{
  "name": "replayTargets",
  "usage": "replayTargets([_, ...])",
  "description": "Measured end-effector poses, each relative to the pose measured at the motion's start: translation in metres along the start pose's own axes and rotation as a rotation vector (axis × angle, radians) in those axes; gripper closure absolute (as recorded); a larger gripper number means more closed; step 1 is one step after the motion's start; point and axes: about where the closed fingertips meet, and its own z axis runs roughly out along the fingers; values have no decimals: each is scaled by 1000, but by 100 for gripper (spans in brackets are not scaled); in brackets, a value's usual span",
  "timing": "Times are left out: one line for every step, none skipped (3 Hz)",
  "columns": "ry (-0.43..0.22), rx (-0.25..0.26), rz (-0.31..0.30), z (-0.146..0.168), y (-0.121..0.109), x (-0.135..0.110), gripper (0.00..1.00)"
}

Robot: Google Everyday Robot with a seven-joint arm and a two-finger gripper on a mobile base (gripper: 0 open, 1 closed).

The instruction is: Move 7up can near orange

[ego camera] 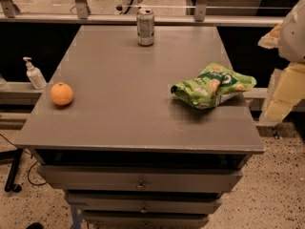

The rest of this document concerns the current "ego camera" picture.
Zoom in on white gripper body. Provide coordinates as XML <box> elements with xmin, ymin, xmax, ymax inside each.
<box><xmin>278</xmin><ymin>0</ymin><xmax>305</xmax><ymax>63</ymax></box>

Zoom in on green chip bag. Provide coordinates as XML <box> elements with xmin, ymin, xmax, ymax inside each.
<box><xmin>171</xmin><ymin>63</ymin><xmax>256</xmax><ymax>110</ymax></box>

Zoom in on grey drawer cabinet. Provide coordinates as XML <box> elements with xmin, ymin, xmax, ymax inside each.
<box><xmin>15</xmin><ymin>26</ymin><xmax>263</xmax><ymax>228</ymax></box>

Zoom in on metal window rail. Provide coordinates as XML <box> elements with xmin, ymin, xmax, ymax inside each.
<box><xmin>0</xmin><ymin>0</ymin><xmax>285</xmax><ymax>29</ymax></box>

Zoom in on white pump dispenser bottle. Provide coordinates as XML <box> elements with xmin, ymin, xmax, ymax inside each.
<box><xmin>23</xmin><ymin>56</ymin><xmax>47</xmax><ymax>90</ymax></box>

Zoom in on orange fruit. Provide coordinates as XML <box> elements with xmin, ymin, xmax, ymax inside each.
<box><xmin>51</xmin><ymin>82</ymin><xmax>73</xmax><ymax>106</ymax></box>

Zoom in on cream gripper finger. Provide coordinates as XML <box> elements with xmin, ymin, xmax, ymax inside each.
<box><xmin>258</xmin><ymin>24</ymin><xmax>281</xmax><ymax>49</ymax></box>
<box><xmin>260</xmin><ymin>62</ymin><xmax>305</xmax><ymax>122</ymax></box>

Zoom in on black floor cable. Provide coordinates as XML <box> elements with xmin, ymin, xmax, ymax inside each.
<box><xmin>0</xmin><ymin>133</ymin><xmax>48</xmax><ymax>187</ymax></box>

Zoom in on black stand leg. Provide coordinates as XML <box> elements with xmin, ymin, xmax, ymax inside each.
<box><xmin>0</xmin><ymin>149</ymin><xmax>23</xmax><ymax>193</ymax></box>

